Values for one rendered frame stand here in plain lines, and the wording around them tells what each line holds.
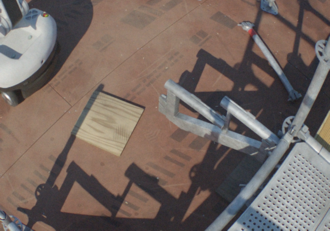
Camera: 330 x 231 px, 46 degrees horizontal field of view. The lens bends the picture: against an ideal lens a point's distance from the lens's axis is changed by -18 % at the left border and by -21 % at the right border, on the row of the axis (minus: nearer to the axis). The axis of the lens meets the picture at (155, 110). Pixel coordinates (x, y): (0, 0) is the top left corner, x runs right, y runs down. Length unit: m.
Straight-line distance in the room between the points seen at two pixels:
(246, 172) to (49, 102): 1.19
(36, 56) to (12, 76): 0.19
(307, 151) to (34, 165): 1.50
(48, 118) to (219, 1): 1.47
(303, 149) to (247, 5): 1.77
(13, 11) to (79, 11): 0.89
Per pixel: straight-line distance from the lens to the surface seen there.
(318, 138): 1.82
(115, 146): 2.42
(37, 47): 2.44
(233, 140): 2.08
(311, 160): 1.69
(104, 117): 2.51
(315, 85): 1.48
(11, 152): 2.51
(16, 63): 2.40
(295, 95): 2.75
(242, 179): 2.39
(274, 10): 3.30
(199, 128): 2.21
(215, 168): 2.41
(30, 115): 2.60
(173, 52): 2.79
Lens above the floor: 2.16
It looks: 58 degrees down
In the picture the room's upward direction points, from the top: 4 degrees clockwise
